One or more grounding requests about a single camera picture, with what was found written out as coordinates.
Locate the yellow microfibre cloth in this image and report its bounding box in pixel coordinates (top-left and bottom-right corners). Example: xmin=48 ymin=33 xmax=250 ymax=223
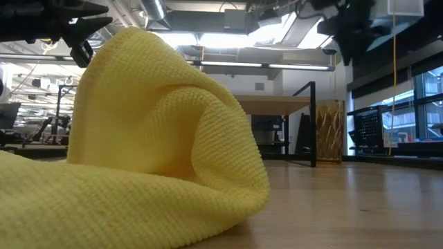
xmin=0 ymin=26 xmax=271 ymax=249

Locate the hanging yellow cable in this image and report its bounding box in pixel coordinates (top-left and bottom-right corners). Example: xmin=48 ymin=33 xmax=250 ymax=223
xmin=388 ymin=0 xmax=398 ymax=156

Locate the wooden shelf with black legs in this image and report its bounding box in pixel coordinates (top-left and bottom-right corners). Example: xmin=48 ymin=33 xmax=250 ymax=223
xmin=235 ymin=81 xmax=318 ymax=168

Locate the long ceiling strip light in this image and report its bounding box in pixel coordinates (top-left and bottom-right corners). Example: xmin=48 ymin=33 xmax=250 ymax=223
xmin=186 ymin=59 xmax=336 ymax=73

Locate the silver ceiling air duct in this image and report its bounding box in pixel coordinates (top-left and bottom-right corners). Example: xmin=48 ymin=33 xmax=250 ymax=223
xmin=139 ymin=0 xmax=168 ymax=21

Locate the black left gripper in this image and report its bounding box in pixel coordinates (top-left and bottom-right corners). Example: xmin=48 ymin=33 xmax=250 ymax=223
xmin=0 ymin=0 xmax=114 ymax=68

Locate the black perforated basket cart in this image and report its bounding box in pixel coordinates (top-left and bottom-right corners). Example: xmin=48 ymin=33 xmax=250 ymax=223
xmin=347 ymin=105 xmax=392 ymax=156

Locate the amber ribbed plastic tumbler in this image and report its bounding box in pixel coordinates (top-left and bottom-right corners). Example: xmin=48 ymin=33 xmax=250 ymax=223
xmin=315 ymin=100 xmax=346 ymax=164

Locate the black monitor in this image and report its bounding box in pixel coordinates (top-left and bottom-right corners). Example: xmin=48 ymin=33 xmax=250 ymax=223
xmin=0 ymin=102 xmax=21 ymax=131

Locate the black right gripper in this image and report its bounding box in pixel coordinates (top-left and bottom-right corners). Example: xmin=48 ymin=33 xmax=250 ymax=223
xmin=309 ymin=0 xmax=392 ymax=66

